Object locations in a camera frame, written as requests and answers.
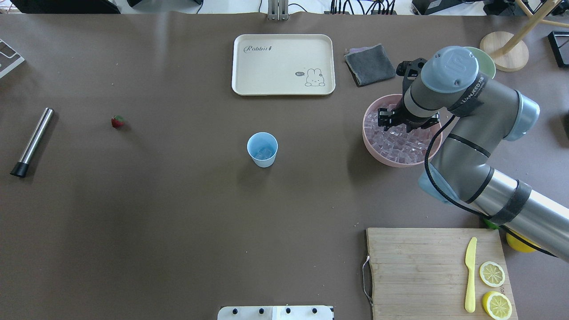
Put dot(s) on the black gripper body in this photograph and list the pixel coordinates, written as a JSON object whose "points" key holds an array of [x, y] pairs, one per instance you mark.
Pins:
{"points": [[398, 114]]}

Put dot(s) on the clear ice cubes pile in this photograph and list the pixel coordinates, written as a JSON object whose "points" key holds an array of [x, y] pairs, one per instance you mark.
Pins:
{"points": [[391, 142]]}

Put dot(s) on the blue plastic cup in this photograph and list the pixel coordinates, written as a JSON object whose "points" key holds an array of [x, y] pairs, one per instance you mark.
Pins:
{"points": [[262, 148]]}

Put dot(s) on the steel muddler with black tip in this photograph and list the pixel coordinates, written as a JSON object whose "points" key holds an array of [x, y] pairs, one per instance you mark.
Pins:
{"points": [[21, 167]]}

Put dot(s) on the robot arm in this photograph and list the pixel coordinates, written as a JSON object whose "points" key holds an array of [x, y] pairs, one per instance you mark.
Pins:
{"points": [[487, 112]]}

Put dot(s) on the pink bowl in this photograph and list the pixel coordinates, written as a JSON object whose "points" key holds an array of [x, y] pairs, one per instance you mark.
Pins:
{"points": [[382, 142]]}

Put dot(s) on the grey folded cloth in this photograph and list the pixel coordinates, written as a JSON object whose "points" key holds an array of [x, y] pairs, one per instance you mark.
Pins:
{"points": [[369, 65]]}

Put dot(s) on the green bowl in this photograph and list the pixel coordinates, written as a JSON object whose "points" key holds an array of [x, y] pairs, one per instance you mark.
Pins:
{"points": [[485, 63]]}

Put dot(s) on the wooden glass stand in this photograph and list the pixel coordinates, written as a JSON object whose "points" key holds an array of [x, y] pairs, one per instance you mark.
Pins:
{"points": [[508, 51]]}

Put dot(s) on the cream serving tray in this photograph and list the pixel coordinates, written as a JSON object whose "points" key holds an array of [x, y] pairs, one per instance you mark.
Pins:
{"points": [[283, 65]]}

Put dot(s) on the green lime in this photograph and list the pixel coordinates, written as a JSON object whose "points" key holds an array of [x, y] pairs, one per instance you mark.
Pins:
{"points": [[490, 225]]}

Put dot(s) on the yellow lemon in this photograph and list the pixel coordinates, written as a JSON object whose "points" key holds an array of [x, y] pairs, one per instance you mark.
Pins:
{"points": [[520, 243]]}

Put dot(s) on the lemon half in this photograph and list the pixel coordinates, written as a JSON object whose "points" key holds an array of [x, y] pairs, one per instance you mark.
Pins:
{"points": [[492, 274], [497, 305]]}

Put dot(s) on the yellow plastic knife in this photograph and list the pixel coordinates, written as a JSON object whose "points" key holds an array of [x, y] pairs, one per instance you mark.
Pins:
{"points": [[470, 261]]}

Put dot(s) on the red strawberry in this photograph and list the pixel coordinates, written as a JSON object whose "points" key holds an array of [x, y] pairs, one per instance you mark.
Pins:
{"points": [[117, 122]]}

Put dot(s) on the aluminium frame post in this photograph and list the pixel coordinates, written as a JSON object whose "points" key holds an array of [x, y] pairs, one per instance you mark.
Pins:
{"points": [[278, 10]]}

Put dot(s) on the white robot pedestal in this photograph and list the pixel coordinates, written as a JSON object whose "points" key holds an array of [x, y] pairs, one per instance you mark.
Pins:
{"points": [[277, 312]]}

